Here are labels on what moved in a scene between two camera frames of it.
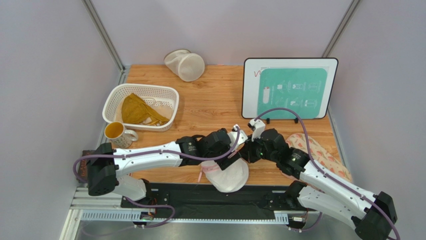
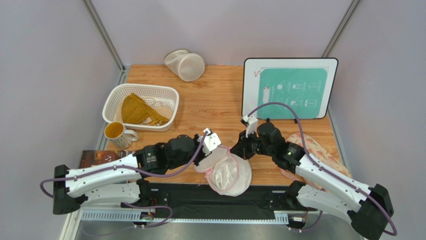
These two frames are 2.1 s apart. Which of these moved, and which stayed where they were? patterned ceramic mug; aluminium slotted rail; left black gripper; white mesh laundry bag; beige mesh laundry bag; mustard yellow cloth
Moved: left black gripper; white mesh laundry bag
Stayed: aluminium slotted rail; mustard yellow cloth; beige mesh laundry bag; patterned ceramic mug
